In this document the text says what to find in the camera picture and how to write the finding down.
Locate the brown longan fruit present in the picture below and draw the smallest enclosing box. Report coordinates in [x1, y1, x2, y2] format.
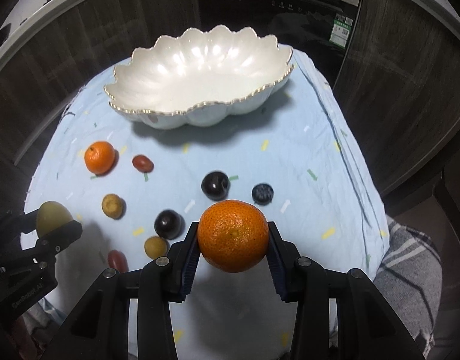
[101, 193, 123, 219]
[144, 236, 168, 260]

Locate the black built-in dishwasher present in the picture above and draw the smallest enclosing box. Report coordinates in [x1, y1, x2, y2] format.
[198, 0, 362, 85]

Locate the dark purple plum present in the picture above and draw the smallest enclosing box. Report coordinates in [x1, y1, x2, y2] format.
[201, 172, 230, 201]
[154, 210, 183, 240]

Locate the green energy label sticker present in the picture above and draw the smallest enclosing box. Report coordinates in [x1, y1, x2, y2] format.
[329, 13, 354, 49]

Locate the blueberry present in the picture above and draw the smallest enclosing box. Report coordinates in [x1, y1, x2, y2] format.
[251, 183, 274, 206]

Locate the green yellow round fruit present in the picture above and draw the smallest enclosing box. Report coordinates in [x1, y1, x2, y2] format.
[35, 201, 73, 238]

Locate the grey plaid fabric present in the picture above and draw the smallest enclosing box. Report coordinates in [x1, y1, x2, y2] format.
[374, 216, 443, 357]

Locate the white scalloped ceramic bowl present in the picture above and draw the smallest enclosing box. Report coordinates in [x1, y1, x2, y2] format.
[104, 24, 294, 130]

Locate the light blue patterned cloth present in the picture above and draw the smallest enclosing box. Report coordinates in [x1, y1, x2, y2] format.
[20, 47, 390, 360]

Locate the large orange mandarin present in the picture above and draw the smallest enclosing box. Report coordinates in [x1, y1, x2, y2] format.
[197, 200, 269, 273]

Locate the small orange mandarin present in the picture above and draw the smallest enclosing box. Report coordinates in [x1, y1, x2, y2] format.
[84, 141, 116, 176]

